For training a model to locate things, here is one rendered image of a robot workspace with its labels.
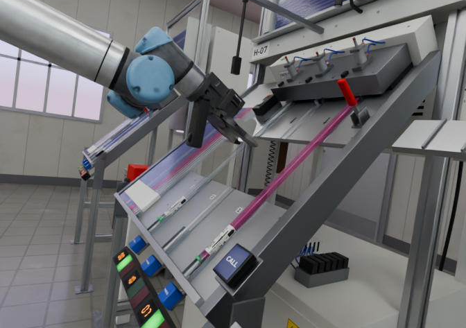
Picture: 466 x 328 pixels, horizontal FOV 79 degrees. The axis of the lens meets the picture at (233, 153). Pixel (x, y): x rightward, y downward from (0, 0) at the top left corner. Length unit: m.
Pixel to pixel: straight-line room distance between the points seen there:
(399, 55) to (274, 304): 0.65
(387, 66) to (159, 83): 0.47
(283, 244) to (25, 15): 0.49
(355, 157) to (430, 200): 0.26
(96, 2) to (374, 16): 4.46
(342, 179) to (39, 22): 0.52
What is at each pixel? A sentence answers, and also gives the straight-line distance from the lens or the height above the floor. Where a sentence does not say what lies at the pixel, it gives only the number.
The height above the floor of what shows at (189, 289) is 0.73.
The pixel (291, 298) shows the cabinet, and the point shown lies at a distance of 0.77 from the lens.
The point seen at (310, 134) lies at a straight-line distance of 0.67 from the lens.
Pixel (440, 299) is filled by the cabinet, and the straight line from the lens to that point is 1.03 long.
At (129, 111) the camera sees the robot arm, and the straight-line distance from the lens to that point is 0.61.
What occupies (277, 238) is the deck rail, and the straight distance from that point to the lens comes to 0.45.
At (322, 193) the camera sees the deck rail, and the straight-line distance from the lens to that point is 0.50.
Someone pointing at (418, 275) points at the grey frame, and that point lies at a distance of 0.80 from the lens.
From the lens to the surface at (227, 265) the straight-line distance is 0.41.
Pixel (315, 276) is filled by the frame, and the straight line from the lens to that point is 0.81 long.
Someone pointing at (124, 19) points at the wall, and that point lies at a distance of 5.00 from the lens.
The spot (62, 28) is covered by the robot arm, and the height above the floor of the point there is 1.08.
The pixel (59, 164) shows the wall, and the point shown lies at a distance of 4.77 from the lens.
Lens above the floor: 0.95
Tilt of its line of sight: 2 degrees down
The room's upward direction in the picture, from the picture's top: 8 degrees clockwise
